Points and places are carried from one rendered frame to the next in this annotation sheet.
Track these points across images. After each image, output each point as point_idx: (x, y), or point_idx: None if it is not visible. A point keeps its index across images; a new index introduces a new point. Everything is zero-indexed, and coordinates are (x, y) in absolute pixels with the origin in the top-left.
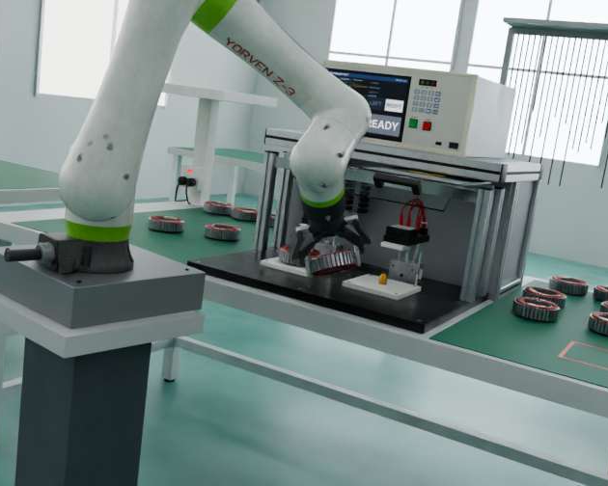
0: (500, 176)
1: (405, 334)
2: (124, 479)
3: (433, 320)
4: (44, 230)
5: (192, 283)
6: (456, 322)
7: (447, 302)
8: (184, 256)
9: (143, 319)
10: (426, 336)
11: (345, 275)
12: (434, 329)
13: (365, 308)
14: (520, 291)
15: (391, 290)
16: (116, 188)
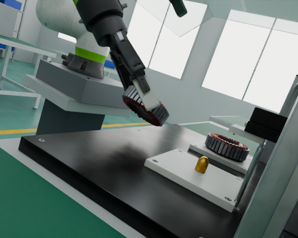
0: None
1: (20, 139)
2: None
3: (46, 153)
4: (204, 123)
5: (78, 83)
6: (93, 213)
7: (180, 218)
8: None
9: (53, 88)
10: (9, 148)
11: (231, 173)
12: (44, 169)
13: (88, 131)
14: None
15: (167, 163)
16: (37, 4)
